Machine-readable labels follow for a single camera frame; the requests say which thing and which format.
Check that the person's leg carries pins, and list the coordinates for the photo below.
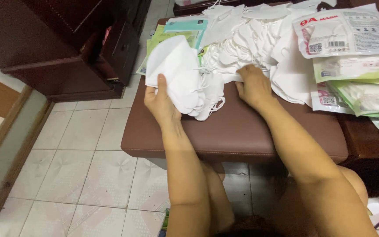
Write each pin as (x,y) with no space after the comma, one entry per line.
(355,184)
(219,200)

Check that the brown padded stool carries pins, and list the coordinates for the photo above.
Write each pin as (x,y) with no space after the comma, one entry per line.
(235,131)

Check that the person's right hand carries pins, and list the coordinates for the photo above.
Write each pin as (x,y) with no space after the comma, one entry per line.
(257,90)

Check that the green packet on floor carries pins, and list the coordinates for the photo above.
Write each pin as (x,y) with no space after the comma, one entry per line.
(165,223)

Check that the pink cloth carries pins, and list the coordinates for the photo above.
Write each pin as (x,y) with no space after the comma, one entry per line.
(106,35)

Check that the dark wooden cabinet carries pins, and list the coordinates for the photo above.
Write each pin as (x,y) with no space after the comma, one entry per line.
(44,39)

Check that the white mask packet pink print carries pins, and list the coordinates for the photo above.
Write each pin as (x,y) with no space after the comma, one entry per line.
(324,98)

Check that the mask packet with green edge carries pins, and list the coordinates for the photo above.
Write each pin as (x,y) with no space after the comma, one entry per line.
(357,67)

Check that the person's left hand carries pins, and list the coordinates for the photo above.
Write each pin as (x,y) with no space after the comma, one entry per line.
(162,107)

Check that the person's right leg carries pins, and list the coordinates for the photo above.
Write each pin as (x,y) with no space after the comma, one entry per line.
(355,184)

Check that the yellow-green empty packets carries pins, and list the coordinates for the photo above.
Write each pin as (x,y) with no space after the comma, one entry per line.
(155,41)

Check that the teal mask packet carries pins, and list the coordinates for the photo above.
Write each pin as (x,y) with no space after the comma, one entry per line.
(186,28)

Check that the dark wooden table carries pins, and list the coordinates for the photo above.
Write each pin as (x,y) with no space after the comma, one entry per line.
(370,154)

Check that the white mask packet red print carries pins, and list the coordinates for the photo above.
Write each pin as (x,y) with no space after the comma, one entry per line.
(347,31)

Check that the person's left leg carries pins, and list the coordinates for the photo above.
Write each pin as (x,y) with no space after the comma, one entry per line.
(219,200)

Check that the wooden door frame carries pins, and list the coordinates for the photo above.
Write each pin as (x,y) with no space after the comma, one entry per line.
(15,141)

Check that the bundle of white face masks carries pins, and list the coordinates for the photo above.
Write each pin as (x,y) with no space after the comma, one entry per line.
(178,70)

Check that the pale green mask packet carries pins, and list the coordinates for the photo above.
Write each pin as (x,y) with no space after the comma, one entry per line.
(370,98)

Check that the heap of loose white masks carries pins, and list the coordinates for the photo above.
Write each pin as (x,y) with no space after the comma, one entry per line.
(258,36)

